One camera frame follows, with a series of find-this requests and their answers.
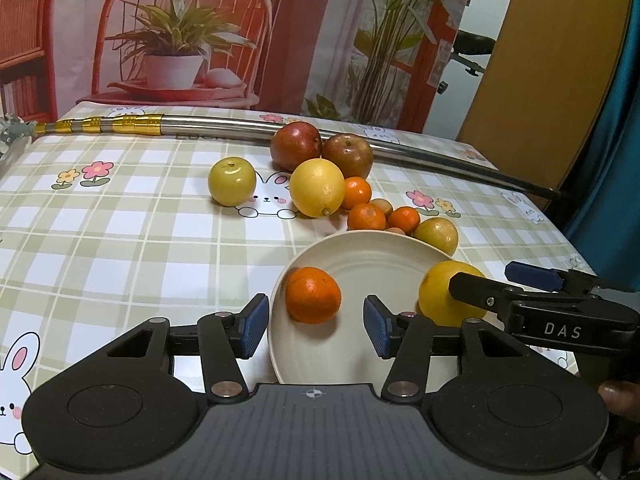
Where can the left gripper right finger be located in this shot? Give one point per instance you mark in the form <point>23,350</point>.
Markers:
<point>408,342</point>

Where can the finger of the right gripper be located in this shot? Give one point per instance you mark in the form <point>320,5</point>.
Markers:
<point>571,282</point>
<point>493,296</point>

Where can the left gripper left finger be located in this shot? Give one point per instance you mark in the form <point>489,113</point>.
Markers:
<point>223,339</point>

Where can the large yellow grapefruit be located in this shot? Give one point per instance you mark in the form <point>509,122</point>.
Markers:
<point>435,301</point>

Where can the yellow green pear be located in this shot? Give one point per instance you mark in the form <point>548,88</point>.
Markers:
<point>440,233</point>

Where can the large orange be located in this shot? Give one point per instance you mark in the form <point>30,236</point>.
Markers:
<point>312,296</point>

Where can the small tangerine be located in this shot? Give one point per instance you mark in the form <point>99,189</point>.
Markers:
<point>404,218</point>
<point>357,191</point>
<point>366,217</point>

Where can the yellow lemon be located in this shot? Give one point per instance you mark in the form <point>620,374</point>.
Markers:
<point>317,188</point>

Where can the red brown apple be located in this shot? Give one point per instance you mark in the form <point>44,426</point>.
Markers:
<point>349,152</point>

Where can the person's right hand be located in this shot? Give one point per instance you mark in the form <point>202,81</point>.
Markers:
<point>621,398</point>

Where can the teal curtain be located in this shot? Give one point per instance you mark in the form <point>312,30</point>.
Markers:
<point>605,225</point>

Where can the cream round plate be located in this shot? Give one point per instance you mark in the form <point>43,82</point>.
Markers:
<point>339,351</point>

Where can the checked bunny tablecloth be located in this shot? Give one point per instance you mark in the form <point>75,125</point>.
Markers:
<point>99,233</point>

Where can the green yellow apple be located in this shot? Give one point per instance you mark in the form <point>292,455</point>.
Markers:
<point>231,181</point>

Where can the wooden door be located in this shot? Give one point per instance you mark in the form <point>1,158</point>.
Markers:
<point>546,82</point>

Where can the dark red apple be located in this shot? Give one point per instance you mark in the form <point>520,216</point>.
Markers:
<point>295,143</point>

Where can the black office chair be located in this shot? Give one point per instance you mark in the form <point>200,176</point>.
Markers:
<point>466,45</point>

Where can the printed chair backdrop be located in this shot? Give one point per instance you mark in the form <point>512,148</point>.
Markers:
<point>367,61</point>

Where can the metal telescopic pole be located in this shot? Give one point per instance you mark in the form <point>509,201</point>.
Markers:
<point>17,134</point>

